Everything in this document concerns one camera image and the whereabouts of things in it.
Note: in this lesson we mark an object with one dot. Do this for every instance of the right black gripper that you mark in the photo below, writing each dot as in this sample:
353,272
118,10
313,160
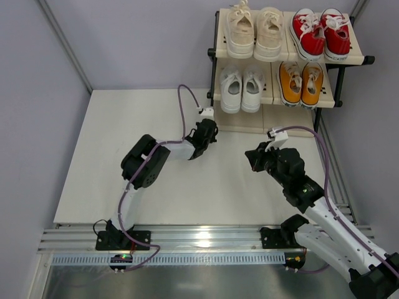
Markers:
260,159

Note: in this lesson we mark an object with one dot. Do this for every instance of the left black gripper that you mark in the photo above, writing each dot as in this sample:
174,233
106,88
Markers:
209,130

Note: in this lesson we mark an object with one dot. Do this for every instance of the white sneaker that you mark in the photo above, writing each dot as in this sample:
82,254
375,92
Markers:
253,85
230,82

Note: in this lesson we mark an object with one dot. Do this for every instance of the beige lace sneaker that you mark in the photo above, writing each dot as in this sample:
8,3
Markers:
269,34
239,31

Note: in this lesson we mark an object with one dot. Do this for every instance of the red canvas sneaker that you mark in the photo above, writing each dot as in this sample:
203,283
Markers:
307,34
336,32

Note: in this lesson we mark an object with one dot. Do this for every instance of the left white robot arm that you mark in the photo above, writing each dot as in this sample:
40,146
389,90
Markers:
140,168

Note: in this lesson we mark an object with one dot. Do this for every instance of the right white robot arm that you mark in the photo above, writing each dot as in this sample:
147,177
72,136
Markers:
320,227

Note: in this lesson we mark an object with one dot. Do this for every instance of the beige three-tier shoe shelf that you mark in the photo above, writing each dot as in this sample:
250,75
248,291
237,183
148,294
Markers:
272,111

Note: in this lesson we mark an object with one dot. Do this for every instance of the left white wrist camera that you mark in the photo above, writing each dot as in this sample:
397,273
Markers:
205,113

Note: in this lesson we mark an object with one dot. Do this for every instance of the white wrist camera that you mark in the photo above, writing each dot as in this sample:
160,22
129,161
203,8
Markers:
277,137
205,113

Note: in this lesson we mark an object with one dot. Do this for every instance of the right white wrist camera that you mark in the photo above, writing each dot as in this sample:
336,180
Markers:
277,137

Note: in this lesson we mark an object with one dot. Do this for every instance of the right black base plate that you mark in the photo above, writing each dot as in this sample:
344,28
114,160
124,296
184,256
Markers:
278,239

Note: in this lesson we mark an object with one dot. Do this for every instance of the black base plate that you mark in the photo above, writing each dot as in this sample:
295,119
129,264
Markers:
109,241
278,239

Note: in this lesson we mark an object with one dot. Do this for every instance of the aluminium mounting rail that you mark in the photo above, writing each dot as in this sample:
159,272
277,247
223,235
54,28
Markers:
81,238

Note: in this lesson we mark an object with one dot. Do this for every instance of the slotted cable duct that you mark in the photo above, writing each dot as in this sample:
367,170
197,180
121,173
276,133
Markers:
170,258

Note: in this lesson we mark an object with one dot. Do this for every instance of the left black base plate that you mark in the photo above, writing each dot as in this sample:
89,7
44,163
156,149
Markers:
109,241

